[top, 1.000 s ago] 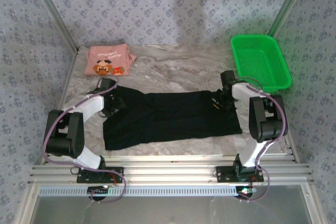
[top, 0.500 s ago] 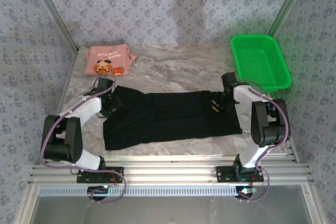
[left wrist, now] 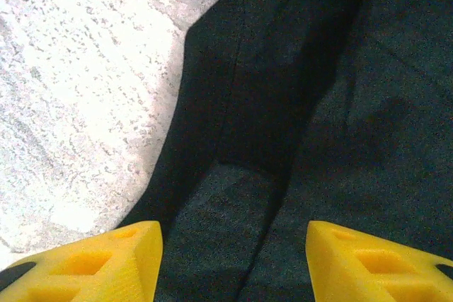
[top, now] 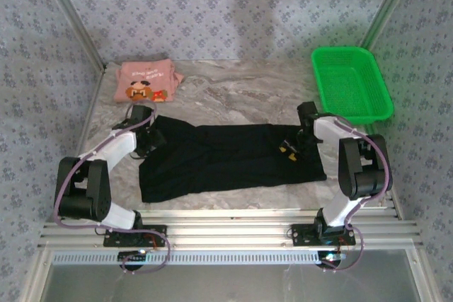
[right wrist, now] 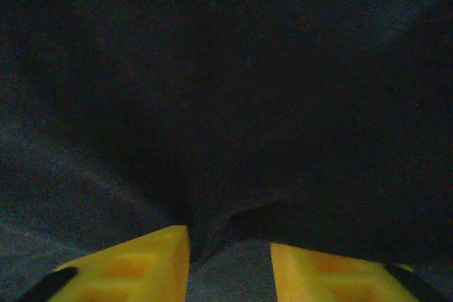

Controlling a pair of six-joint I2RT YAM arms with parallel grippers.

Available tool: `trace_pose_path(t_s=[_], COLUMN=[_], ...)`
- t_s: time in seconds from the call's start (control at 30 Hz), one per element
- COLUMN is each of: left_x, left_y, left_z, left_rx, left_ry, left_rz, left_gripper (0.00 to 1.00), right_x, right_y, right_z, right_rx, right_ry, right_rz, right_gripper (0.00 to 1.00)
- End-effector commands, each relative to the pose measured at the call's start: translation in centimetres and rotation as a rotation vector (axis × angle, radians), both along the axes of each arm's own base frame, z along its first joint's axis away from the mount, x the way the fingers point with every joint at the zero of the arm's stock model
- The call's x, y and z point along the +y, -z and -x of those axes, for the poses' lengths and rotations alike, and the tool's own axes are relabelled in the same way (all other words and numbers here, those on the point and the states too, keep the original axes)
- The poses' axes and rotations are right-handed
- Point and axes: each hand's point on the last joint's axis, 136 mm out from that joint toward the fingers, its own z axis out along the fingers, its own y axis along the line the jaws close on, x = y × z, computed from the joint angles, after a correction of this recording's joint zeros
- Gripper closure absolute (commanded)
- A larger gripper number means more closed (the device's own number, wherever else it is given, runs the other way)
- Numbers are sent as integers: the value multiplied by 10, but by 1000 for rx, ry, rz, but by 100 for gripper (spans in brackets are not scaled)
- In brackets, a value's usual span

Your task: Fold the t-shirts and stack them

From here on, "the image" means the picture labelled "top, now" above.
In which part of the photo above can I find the black t-shirt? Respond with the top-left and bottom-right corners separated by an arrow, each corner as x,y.
138,115 -> 328,204

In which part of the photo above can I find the aluminium mounting rail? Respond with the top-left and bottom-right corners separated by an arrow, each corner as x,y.
37,209 -> 424,250

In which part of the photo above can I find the grey metal panel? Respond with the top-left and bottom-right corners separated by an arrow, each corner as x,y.
44,265 -> 424,302

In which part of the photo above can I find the aluminium table side rail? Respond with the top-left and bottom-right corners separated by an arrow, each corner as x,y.
52,64 -> 108,222
367,123 -> 405,220

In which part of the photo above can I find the grey slotted cable duct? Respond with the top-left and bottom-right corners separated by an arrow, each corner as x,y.
52,250 -> 343,266

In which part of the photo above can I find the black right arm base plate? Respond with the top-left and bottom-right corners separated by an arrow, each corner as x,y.
289,223 -> 357,247

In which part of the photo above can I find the pink printed folded t-shirt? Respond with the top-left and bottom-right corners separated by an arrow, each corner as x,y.
113,59 -> 184,104

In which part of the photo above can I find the green plastic basket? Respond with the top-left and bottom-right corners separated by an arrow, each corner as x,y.
310,46 -> 395,127

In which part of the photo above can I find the aluminium frame post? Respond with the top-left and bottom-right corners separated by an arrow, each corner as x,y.
360,0 -> 420,52
34,0 -> 108,71

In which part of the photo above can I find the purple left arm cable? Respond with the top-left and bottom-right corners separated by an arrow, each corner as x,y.
52,99 -> 171,275

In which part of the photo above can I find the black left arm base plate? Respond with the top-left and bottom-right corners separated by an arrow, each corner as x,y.
103,224 -> 168,248

